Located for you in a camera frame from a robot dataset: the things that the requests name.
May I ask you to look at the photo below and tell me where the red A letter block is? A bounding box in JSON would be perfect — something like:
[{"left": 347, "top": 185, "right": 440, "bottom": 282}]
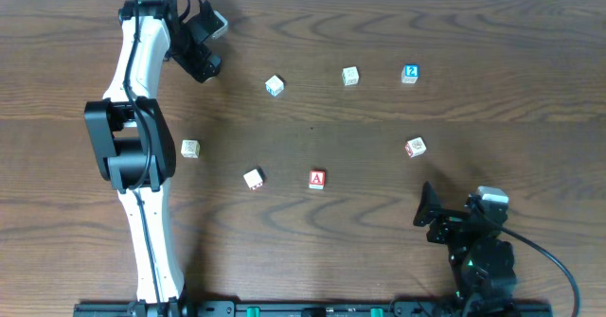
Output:
[{"left": 309, "top": 169, "right": 326, "bottom": 190}]

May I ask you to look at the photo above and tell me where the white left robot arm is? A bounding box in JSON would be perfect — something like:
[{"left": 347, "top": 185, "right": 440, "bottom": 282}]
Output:
[{"left": 83, "top": 0, "right": 228, "bottom": 316}]

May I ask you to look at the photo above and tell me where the M letter wooden block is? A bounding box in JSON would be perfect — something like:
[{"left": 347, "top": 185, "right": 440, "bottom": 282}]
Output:
[{"left": 404, "top": 137, "right": 427, "bottom": 158}]

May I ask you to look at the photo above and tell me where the blue P letter block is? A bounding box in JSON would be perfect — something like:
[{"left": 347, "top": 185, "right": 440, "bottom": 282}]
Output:
[{"left": 265, "top": 75, "right": 285, "bottom": 97}]

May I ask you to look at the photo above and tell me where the K letter wooden block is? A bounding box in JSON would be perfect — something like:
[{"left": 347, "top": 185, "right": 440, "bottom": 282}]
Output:
[{"left": 181, "top": 139, "right": 201, "bottom": 158}]

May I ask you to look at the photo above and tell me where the red-sided plain wooden block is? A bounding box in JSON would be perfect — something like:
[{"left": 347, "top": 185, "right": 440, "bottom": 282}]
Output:
[{"left": 243, "top": 168, "right": 264, "bottom": 190}]

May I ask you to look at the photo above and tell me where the blue 2 number block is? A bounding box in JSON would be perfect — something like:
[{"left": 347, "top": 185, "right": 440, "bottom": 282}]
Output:
[{"left": 401, "top": 63, "right": 419, "bottom": 84}]

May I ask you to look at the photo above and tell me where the green R letter block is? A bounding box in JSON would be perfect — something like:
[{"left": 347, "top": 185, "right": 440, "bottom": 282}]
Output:
[{"left": 342, "top": 66, "right": 360, "bottom": 86}]

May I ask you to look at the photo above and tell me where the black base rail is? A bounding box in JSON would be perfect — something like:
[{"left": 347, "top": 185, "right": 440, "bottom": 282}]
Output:
[{"left": 73, "top": 301, "right": 553, "bottom": 317}]

